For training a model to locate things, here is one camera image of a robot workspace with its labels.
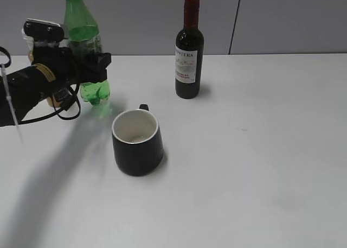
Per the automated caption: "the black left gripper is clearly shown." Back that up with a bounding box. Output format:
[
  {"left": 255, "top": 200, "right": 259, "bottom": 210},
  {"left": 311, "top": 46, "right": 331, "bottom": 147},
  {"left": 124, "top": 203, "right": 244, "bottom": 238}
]
[{"left": 31, "top": 43, "right": 112, "bottom": 95}]

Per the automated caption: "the green sprite bottle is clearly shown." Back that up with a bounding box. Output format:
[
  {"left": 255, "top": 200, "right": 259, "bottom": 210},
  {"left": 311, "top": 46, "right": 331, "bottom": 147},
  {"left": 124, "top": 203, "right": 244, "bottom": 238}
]
[{"left": 63, "top": 0, "right": 110, "bottom": 105}]

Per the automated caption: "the black mug white interior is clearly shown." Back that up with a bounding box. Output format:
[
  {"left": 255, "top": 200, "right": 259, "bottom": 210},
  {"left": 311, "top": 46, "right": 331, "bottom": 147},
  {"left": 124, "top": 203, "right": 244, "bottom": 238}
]
[{"left": 111, "top": 104, "right": 164, "bottom": 176}]

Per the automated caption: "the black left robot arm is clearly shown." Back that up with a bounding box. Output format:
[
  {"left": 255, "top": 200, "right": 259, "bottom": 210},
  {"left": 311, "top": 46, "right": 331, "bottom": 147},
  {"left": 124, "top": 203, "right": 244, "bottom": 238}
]
[{"left": 1, "top": 47, "right": 112, "bottom": 126}]

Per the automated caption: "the orange juice bottle white cap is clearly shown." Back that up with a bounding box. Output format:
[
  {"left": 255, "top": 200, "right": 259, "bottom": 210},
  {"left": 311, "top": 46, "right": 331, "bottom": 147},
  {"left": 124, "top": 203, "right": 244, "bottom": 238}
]
[{"left": 21, "top": 29, "right": 70, "bottom": 107}]

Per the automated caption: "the dark red wine bottle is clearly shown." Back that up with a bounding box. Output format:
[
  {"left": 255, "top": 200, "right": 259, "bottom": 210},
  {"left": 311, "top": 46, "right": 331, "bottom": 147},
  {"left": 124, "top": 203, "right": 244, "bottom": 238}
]
[{"left": 175, "top": 0, "right": 204, "bottom": 99}]

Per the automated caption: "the black cable loop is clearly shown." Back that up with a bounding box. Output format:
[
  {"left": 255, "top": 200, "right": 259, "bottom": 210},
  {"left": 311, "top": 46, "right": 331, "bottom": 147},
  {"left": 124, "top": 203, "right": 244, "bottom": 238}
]
[{"left": 20, "top": 58, "right": 82, "bottom": 124}]

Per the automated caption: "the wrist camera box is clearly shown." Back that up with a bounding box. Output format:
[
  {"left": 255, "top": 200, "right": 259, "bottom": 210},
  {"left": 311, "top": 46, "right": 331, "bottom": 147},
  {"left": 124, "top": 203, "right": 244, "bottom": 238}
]
[{"left": 23, "top": 18, "right": 67, "bottom": 42}]

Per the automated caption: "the white cable tie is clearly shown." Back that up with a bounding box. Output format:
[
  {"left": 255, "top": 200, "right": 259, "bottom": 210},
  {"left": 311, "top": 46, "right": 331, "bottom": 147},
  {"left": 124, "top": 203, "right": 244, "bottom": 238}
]
[{"left": 1, "top": 63, "right": 24, "bottom": 144}]

